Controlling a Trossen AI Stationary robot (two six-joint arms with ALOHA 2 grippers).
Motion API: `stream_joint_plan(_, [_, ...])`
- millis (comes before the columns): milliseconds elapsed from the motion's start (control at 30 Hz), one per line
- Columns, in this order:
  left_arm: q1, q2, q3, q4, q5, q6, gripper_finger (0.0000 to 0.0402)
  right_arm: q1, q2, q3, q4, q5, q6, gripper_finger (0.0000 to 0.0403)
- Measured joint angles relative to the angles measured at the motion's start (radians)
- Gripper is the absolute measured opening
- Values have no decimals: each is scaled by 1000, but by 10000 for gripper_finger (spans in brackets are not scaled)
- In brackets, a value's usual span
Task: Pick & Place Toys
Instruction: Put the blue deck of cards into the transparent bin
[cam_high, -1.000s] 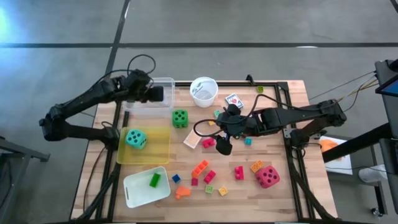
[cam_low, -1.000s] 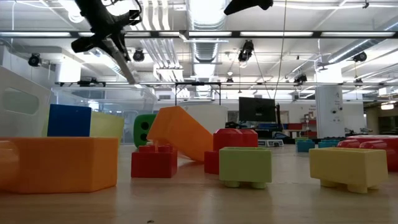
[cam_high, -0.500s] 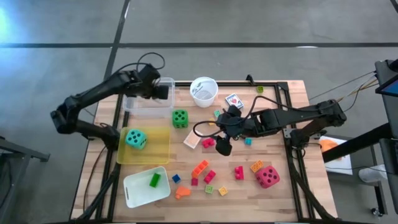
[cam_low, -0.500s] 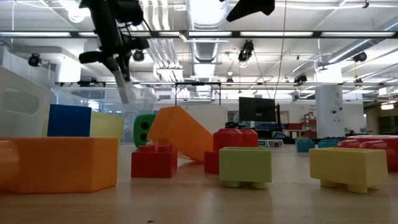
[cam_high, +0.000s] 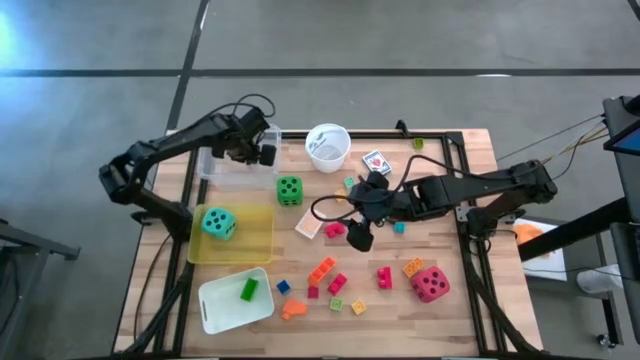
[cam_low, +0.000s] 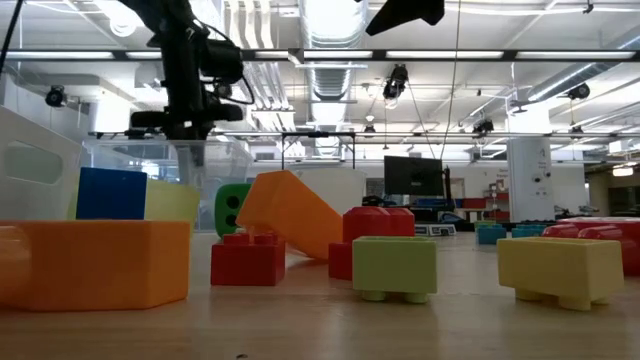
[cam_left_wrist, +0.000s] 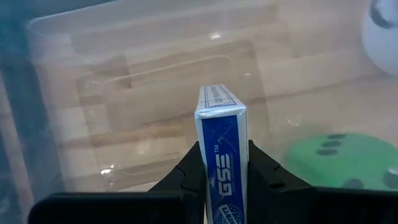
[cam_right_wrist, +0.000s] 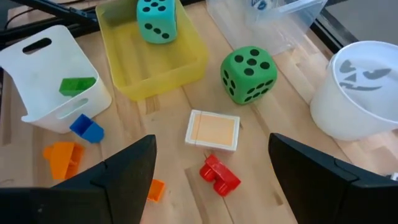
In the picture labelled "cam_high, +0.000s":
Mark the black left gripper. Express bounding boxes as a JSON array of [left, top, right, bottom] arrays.
[[212, 107, 278, 168]]

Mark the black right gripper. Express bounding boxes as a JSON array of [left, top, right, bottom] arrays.
[[345, 171, 404, 253]]

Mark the yellow-orange toy brick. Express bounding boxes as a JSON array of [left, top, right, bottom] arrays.
[[402, 256, 425, 279]]

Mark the long orange toy brick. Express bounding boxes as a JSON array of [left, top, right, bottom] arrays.
[[307, 256, 338, 288]]

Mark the teal foam die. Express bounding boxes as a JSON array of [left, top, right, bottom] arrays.
[[200, 207, 238, 242]]

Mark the red foam die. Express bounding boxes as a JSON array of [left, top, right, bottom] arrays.
[[410, 265, 451, 304]]

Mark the clear plastic container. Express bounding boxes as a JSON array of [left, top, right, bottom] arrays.
[[197, 123, 282, 190]]

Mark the green foam die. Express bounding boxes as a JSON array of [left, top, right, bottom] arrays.
[[276, 175, 304, 208]]

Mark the playing card box with heart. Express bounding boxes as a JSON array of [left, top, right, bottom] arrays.
[[361, 149, 393, 177]]

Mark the white translucent plastic cup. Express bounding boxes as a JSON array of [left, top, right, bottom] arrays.
[[304, 122, 352, 174]]

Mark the yellow translucent plastic tray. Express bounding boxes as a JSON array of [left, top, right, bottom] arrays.
[[187, 202, 276, 266]]

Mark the orange wedge toy brick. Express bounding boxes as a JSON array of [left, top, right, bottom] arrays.
[[281, 298, 309, 322]]

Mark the white plastic bin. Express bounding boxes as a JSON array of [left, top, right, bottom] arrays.
[[197, 266, 276, 336]]

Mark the orange object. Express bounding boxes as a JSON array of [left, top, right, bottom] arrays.
[[513, 223, 551, 247]]

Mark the white paper sheet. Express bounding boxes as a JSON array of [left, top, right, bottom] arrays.
[[513, 217, 569, 283]]

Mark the black diagonal bar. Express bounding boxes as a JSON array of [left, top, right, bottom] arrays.
[[517, 197, 632, 262]]

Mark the dark metal cart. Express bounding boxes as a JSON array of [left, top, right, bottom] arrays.
[[0, 218, 81, 360]]

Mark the black equipment stand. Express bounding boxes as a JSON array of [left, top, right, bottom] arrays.
[[602, 94, 640, 296]]

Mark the tablet with blue screen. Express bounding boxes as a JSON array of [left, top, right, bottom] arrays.
[[603, 118, 640, 156]]

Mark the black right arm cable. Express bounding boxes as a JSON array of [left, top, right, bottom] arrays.
[[310, 153, 506, 225]]

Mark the black aluminium table frame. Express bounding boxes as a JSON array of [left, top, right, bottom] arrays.
[[119, 119, 546, 359]]

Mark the bundle of thin wires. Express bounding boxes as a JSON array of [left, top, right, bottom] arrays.
[[494, 113, 609, 181]]

